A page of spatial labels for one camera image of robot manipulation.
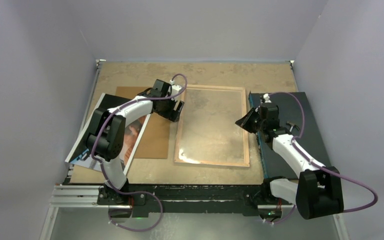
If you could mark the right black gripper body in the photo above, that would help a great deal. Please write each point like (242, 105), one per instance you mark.
(262, 124)

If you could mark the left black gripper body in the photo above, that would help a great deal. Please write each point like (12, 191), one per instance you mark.
(167, 108)

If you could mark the wooden picture frame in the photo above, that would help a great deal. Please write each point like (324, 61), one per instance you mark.
(245, 132)

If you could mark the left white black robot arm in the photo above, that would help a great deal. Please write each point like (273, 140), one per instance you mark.
(114, 176)

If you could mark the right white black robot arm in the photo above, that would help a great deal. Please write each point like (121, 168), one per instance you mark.
(318, 192)

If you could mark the small hammer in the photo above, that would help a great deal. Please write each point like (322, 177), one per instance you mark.
(292, 126)

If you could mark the dark blue book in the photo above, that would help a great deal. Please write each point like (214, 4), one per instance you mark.
(294, 108)

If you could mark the brown backing board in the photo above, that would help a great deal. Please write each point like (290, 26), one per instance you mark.
(146, 138)

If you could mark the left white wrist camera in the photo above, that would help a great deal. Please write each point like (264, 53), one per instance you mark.
(174, 89)

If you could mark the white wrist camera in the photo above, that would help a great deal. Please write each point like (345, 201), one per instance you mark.
(174, 89)
(264, 98)

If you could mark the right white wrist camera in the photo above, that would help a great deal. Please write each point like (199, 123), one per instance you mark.
(264, 98)

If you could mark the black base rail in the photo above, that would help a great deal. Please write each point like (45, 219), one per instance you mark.
(143, 199)

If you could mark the aluminium frame rails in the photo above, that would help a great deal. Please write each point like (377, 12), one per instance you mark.
(75, 215)

